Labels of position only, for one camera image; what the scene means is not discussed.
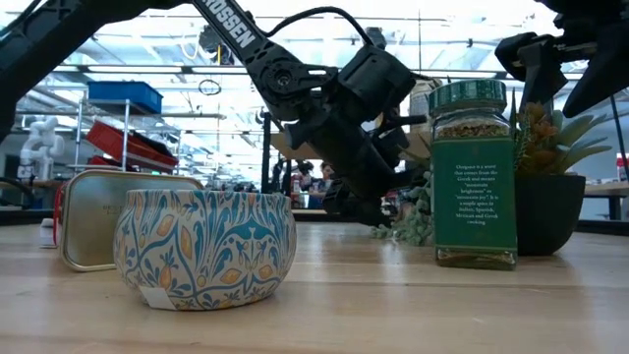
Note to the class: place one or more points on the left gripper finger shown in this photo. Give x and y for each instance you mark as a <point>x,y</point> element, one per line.
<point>393,142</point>
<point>363,206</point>

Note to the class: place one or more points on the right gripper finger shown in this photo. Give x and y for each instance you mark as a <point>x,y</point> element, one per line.
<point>543,83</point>
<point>604,74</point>

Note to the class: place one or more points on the white-lid spice jar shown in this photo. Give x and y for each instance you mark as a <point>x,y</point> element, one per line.
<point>420,105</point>

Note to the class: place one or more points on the red-lid patterned tin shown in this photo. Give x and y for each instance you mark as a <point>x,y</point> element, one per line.
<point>98,221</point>

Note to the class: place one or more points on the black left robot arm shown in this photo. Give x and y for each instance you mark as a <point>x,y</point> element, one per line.
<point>231,29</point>

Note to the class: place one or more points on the person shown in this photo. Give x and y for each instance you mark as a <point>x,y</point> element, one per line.
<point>324,187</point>

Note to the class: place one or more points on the thin black rod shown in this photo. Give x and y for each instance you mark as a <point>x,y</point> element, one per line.
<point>620,133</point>

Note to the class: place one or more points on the green-lid oregano jar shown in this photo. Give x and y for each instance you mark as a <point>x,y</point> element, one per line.
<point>474,196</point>

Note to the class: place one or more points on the red white container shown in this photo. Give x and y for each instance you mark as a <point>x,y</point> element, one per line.
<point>623,169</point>

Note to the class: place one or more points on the wooden table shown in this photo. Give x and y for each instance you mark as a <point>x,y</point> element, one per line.
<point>607,189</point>

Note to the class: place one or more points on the succulent plant black pot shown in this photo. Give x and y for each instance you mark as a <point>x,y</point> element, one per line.
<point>548,216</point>

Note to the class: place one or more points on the patterned candle tin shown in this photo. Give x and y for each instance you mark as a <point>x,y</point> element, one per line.
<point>206,251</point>

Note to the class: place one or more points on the red storage bin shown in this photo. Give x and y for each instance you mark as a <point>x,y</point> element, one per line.
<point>103,161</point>
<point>137,145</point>

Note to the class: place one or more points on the metal storage rack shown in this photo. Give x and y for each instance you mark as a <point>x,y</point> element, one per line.
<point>126,118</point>

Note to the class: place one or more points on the blue storage bin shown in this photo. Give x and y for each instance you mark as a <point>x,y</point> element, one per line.
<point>125,96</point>

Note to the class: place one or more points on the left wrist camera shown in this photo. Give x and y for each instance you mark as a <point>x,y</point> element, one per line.
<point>378,78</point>

